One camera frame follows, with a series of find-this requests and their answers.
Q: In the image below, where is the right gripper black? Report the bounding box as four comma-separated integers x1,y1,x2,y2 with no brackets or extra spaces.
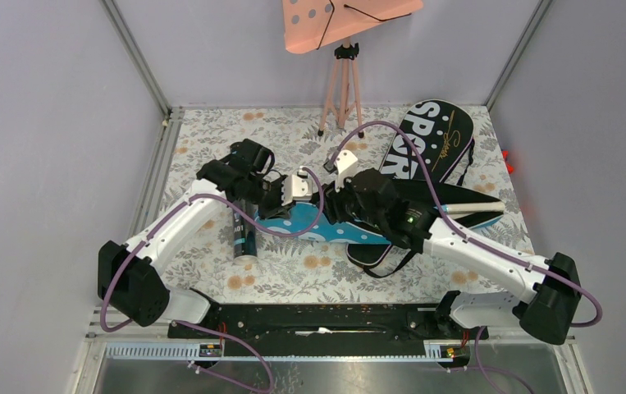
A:
316,168,386,230

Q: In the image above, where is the blue racket bag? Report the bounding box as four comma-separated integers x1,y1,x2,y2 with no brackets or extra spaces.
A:
256,183,505,278

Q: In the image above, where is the black shuttlecock tube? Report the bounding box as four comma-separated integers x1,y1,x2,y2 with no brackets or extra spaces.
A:
232,210,258,265

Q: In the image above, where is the black sport racket bag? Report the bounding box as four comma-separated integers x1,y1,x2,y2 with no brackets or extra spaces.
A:
379,99,475,186

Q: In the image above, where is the blue racket white grip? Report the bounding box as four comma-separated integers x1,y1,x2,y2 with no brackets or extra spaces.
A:
441,202,505,214

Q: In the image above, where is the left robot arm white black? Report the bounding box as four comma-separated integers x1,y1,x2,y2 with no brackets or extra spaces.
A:
98,139,322,337

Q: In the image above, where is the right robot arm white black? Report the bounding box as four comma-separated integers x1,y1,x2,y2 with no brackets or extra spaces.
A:
322,169,583,345

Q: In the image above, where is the floral table mat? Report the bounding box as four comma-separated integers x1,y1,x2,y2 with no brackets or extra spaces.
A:
161,106,532,304

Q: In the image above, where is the pink music stand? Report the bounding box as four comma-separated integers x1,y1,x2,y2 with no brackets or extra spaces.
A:
281,0,423,136

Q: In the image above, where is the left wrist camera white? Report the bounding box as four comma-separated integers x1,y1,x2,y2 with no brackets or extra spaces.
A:
281,170,313,205

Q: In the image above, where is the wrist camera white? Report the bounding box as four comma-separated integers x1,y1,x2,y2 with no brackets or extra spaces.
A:
323,149,359,191
281,170,313,205

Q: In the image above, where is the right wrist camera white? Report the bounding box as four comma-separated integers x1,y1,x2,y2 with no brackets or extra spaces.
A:
323,149,359,191

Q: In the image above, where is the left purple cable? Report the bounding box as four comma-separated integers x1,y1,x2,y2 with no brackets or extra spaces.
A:
99,166,327,392

